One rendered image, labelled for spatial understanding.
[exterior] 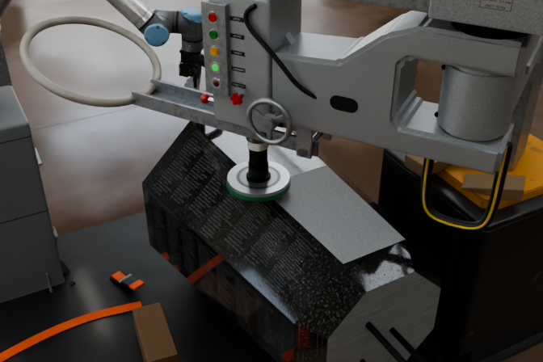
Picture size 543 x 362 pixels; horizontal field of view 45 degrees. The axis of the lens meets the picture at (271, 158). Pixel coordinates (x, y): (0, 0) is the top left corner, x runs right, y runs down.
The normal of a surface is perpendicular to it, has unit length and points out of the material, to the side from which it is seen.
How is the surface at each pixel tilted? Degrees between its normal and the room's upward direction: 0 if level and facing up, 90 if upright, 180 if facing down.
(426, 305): 90
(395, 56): 90
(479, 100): 90
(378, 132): 90
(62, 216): 0
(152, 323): 0
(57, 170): 0
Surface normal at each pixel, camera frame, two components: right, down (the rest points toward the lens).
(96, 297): 0.00, -0.85
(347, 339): 0.49, 0.46
